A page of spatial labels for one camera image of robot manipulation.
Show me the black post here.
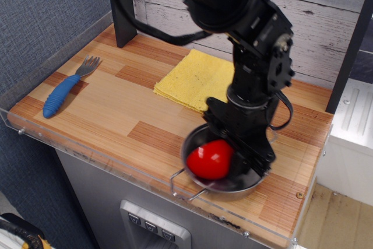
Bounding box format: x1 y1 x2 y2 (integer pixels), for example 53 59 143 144
110 0 137 48
325 0 372 114

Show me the blue handled fork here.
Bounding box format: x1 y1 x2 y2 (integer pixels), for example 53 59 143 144
43 56 100 118

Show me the stainless steel pot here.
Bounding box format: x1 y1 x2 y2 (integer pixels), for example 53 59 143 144
181 124 270 201

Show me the red half-sphere object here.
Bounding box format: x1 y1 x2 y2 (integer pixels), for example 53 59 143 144
186 139 234 180

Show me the left black post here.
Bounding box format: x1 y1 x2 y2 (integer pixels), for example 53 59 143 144
110 0 137 48

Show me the black braided cable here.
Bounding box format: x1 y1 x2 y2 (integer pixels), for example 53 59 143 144
107 0 213 47

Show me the silver dispenser panel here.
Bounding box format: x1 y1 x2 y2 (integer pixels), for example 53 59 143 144
120 199 192 248

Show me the yellow object at corner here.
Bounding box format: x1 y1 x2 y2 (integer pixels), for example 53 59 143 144
21 239 51 249

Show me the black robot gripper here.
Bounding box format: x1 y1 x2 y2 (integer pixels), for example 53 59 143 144
203 97 276 177

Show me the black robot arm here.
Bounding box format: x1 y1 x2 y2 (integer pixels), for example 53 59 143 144
184 0 295 176

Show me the right black post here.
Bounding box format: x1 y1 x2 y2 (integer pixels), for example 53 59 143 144
325 0 372 114

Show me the white toy sink unit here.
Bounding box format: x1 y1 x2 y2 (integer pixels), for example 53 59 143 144
316 79 372 205

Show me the yellow folded cloth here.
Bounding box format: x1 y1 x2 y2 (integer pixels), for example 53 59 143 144
153 49 234 113

